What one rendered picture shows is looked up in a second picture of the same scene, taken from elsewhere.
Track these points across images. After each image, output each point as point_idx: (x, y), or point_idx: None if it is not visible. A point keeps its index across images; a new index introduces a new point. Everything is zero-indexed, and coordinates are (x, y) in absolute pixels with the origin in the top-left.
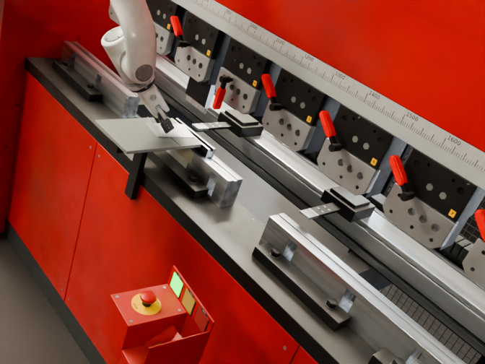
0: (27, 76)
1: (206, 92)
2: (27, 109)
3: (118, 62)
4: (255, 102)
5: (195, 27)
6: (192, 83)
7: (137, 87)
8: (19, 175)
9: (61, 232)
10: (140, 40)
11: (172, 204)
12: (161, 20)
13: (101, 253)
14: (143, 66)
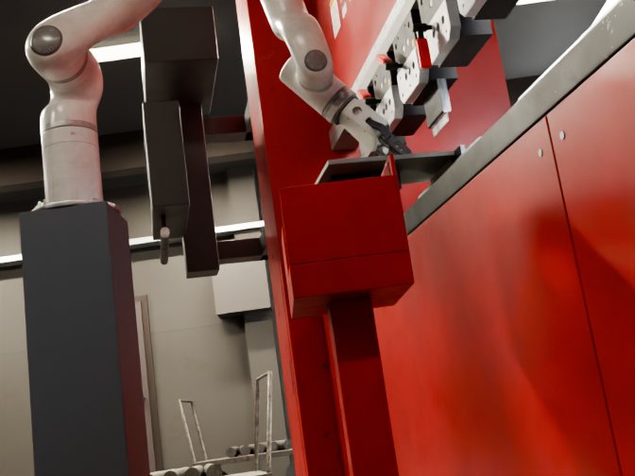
0: (323, 315)
1: (437, 93)
2: (331, 358)
3: (297, 81)
4: (455, 13)
5: (400, 42)
6: (427, 107)
7: (334, 105)
8: (347, 467)
9: None
10: (297, 28)
11: (415, 208)
12: (385, 88)
13: (408, 424)
14: (310, 53)
